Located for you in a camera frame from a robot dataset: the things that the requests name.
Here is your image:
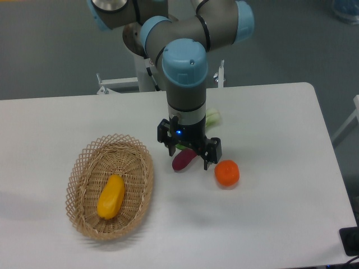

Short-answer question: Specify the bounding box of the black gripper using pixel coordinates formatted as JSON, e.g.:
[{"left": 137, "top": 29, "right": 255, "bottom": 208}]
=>
[{"left": 157, "top": 116, "right": 222, "bottom": 170}]

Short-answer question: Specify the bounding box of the black device at table edge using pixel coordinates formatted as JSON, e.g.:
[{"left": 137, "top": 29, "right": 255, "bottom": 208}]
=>
[{"left": 339, "top": 226, "right": 358, "bottom": 256}]

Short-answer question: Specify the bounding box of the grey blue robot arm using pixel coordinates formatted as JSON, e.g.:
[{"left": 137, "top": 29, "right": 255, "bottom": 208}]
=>
[{"left": 88, "top": 1, "right": 255, "bottom": 165}]

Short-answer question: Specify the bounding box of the blue object in corner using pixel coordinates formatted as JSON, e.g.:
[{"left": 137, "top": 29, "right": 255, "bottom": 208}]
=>
[{"left": 332, "top": 0, "right": 358, "bottom": 25}]

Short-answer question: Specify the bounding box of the yellow mango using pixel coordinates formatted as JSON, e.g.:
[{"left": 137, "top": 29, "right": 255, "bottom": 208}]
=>
[{"left": 97, "top": 174, "right": 125, "bottom": 220}]

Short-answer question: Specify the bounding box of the orange tangerine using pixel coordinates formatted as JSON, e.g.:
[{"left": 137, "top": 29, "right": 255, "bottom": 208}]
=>
[{"left": 214, "top": 160, "right": 240, "bottom": 187}]

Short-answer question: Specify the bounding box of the purple sweet potato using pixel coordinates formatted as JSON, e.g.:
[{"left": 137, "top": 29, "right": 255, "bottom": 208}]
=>
[{"left": 172, "top": 149, "right": 197, "bottom": 171}]

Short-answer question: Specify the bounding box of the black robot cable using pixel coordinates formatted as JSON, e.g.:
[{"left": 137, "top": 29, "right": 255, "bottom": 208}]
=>
[{"left": 144, "top": 57, "right": 163, "bottom": 92}]

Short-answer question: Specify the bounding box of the green bok choy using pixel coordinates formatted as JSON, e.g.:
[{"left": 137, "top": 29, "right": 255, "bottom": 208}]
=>
[{"left": 176, "top": 107, "right": 223, "bottom": 150}]

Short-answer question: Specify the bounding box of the white frame at right edge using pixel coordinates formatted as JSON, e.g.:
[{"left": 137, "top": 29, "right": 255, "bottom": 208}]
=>
[{"left": 331, "top": 95, "right": 358, "bottom": 148}]

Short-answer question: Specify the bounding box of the woven wicker basket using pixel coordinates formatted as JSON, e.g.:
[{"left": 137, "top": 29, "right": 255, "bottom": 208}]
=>
[{"left": 66, "top": 134, "right": 154, "bottom": 240}]

